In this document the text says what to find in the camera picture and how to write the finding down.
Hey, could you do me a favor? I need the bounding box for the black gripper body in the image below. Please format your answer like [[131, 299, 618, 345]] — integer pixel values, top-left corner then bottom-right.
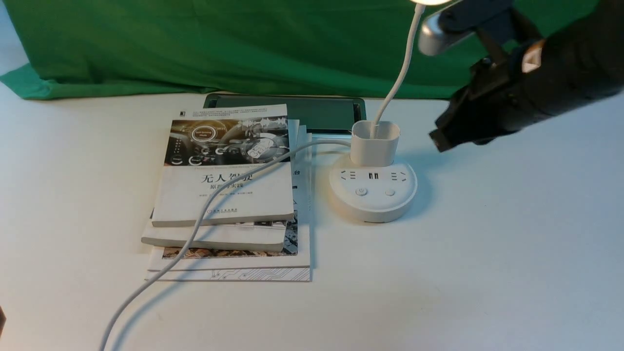
[[451, 37, 546, 146]]

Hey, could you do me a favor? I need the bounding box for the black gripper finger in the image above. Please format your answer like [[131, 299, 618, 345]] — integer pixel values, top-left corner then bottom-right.
[[429, 100, 476, 153]]

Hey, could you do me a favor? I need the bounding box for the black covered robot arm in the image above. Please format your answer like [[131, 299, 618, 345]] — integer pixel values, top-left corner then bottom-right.
[[419, 0, 624, 153]]

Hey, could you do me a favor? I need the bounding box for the white book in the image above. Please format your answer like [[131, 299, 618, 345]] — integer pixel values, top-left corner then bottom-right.
[[141, 118, 299, 253], [151, 104, 298, 227]]

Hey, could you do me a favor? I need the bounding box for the top white book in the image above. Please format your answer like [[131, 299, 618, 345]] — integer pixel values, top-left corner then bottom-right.
[[151, 104, 298, 227]]

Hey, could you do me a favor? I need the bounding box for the green backdrop cloth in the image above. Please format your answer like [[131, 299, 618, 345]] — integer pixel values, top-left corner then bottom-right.
[[0, 0, 624, 100]]

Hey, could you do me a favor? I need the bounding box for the white power cable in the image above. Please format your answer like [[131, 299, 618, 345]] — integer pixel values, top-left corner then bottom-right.
[[99, 139, 352, 351]]

